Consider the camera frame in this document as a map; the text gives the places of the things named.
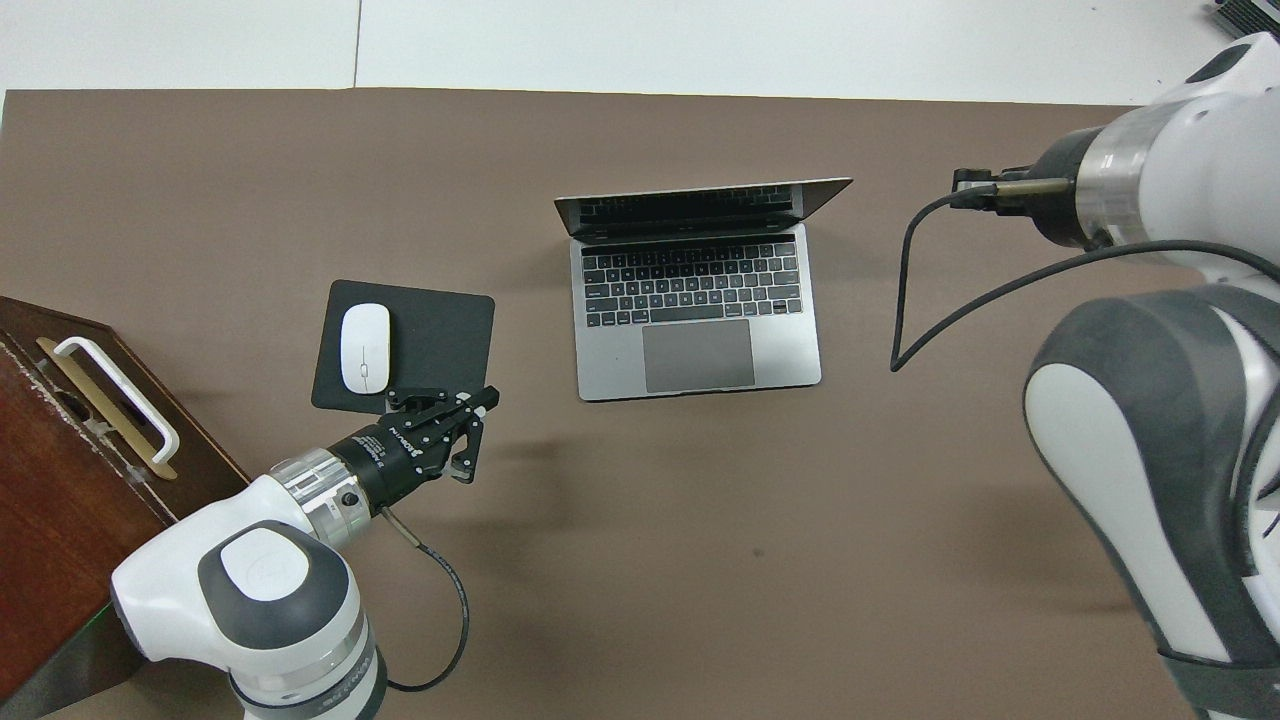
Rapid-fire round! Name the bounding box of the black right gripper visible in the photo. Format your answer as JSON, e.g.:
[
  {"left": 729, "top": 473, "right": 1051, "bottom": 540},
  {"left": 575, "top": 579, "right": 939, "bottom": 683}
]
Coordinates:
[{"left": 950, "top": 128, "right": 1113, "bottom": 249}]

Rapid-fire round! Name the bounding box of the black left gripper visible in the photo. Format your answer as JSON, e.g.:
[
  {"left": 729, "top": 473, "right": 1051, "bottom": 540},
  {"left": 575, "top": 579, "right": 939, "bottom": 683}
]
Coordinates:
[{"left": 330, "top": 385, "right": 500, "bottom": 509}]

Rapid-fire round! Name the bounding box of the grey laptop with apple logo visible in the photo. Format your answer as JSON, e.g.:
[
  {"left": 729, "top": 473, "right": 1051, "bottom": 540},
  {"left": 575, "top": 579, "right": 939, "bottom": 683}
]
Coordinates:
[{"left": 554, "top": 177, "right": 854, "bottom": 403}]

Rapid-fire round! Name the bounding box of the black mouse pad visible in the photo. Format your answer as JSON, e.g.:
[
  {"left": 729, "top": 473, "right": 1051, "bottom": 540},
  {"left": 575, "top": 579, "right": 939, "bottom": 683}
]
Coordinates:
[{"left": 311, "top": 279, "right": 496, "bottom": 426}]

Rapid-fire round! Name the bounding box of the white computer mouse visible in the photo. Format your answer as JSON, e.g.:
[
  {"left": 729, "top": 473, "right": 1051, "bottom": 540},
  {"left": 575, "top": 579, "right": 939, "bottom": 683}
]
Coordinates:
[{"left": 340, "top": 303, "right": 392, "bottom": 395}]

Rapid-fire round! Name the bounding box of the brown table mat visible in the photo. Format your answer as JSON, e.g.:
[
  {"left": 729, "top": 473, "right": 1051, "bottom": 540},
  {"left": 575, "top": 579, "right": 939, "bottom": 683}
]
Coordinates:
[{"left": 0, "top": 88, "right": 1201, "bottom": 720}]

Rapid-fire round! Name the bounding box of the grey keyboard device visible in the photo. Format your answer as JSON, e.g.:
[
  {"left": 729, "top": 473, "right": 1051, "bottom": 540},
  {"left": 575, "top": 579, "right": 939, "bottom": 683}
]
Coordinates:
[{"left": 1212, "top": 0, "right": 1280, "bottom": 39}]

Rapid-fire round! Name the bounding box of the dark brown wooden box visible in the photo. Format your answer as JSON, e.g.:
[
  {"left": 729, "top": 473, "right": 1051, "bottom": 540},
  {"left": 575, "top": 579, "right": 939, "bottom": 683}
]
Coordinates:
[{"left": 0, "top": 295, "right": 251, "bottom": 719}]

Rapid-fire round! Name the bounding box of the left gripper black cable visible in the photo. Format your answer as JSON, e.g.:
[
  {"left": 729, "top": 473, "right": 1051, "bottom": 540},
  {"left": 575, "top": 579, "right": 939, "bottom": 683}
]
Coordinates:
[{"left": 380, "top": 505, "right": 471, "bottom": 693}]

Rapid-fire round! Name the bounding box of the white box handle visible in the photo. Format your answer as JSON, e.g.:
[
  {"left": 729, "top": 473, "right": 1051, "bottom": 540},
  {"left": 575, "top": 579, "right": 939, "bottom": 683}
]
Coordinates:
[{"left": 53, "top": 337, "right": 180, "bottom": 464}]

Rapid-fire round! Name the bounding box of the brass handle plate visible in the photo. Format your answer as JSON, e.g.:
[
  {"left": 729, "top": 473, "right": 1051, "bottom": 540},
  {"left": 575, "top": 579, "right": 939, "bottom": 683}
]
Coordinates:
[{"left": 37, "top": 338, "right": 179, "bottom": 481}]

